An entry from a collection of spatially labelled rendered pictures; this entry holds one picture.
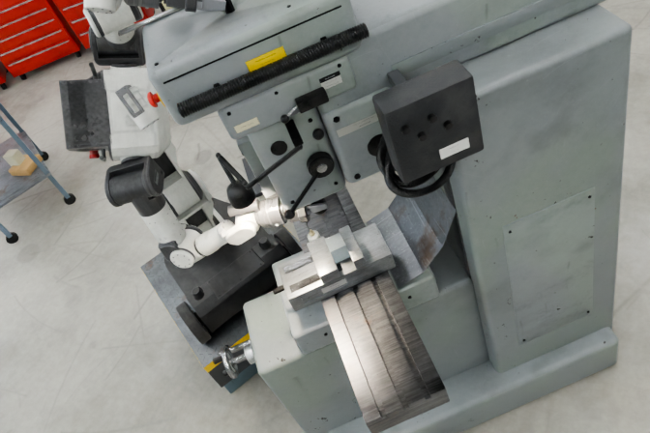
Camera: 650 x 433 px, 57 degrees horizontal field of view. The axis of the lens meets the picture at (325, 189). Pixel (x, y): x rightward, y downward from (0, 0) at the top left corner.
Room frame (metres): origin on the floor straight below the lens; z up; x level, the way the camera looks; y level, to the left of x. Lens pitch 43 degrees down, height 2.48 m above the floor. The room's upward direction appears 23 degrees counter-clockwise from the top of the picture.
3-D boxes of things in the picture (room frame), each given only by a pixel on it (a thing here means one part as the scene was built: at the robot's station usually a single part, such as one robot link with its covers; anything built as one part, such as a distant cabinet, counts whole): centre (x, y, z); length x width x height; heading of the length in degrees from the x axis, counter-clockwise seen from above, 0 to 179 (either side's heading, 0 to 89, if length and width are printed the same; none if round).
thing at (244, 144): (1.31, 0.15, 1.45); 0.04 x 0.04 x 0.21; 1
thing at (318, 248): (1.25, 0.09, 1.05); 0.15 x 0.06 x 0.04; 1
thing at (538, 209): (1.32, -0.58, 0.78); 0.50 x 0.47 x 1.56; 91
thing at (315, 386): (1.31, 0.06, 0.46); 0.81 x 0.32 x 0.60; 91
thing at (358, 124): (1.32, -0.16, 1.47); 0.24 x 0.19 x 0.26; 1
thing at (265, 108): (1.31, -0.01, 1.68); 0.34 x 0.24 x 0.10; 91
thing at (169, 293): (2.01, 0.58, 0.20); 0.78 x 0.68 x 0.40; 19
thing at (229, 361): (1.31, 0.54, 0.66); 0.16 x 0.12 x 0.12; 91
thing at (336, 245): (1.25, 0.04, 1.07); 0.06 x 0.05 x 0.06; 1
